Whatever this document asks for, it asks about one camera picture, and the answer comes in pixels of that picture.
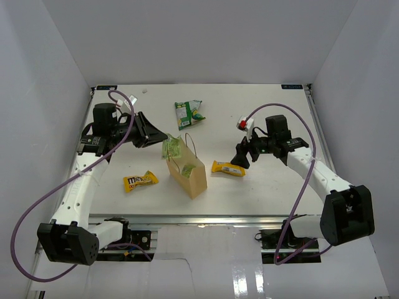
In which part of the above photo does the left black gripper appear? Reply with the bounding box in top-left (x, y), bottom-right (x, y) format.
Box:
top-left (111, 111), bottom-right (168, 148)

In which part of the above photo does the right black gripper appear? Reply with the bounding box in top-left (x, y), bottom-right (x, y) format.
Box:
top-left (231, 126), bottom-right (276, 169)

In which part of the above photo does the yellow snack bar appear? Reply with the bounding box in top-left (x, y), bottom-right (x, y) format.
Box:
top-left (211, 161), bottom-right (246, 177)

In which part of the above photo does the green snack packet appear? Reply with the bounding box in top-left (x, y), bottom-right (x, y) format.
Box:
top-left (161, 134), bottom-right (182, 159)
top-left (181, 164), bottom-right (196, 178)

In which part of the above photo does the green chips bag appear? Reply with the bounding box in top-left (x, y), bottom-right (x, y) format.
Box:
top-left (174, 100), bottom-right (206, 131)

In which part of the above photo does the yellow m&m's bag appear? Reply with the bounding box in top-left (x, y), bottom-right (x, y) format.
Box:
top-left (123, 171), bottom-right (159, 193)

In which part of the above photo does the brown paper bag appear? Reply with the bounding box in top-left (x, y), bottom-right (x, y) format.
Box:
top-left (165, 133), bottom-right (208, 201)

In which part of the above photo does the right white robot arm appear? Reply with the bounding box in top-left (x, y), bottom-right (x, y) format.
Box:
top-left (231, 115), bottom-right (375, 249)

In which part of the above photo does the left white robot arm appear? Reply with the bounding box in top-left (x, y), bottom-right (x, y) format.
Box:
top-left (37, 103), bottom-right (167, 265)

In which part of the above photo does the blue label left corner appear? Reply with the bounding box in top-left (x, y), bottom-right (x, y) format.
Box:
top-left (95, 85), bottom-right (118, 91)

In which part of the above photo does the blue label corner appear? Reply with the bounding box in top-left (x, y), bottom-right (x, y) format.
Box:
top-left (95, 85), bottom-right (118, 91)
top-left (281, 84), bottom-right (303, 90)

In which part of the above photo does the blue label right corner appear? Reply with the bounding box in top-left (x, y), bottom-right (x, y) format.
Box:
top-left (281, 84), bottom-right (303, 90)

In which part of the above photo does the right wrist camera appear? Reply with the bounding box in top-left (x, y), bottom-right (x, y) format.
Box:
top-left (236, 115), bottom-right (254, 141)

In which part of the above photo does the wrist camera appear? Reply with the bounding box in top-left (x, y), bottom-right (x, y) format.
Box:
top-left (236, 115), bottom-right (254, 141)
top-left (116, 95), bottom-right (137, 115)

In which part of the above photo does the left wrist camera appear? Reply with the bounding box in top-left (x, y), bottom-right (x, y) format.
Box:
top-left (116, 95), bottom-right (137, 115)

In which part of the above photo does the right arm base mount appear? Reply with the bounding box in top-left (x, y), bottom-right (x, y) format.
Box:
top-left (254, 229), bottom-right (321, 265)

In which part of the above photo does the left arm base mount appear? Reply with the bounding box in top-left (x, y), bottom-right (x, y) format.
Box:
top-left (106, 229), bottom-right (154, 262)

